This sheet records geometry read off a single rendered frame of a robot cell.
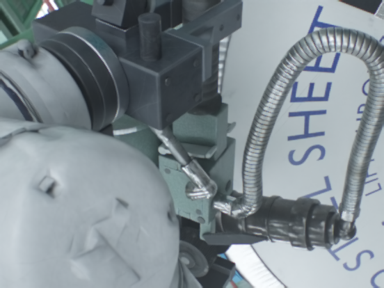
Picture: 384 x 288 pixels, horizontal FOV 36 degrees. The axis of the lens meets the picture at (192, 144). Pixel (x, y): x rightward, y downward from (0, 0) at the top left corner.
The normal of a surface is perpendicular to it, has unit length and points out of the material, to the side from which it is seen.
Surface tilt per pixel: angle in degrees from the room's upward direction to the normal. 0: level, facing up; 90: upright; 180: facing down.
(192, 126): 58
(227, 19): 129
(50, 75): 136
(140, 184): 144
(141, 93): 50
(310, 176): 90
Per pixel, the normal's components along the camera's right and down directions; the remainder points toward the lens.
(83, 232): 0.72, 0.17
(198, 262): -0.47, 0.54
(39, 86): 0.48, -0.39
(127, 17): 0.79, 0.38
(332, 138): 0.11, 0.56
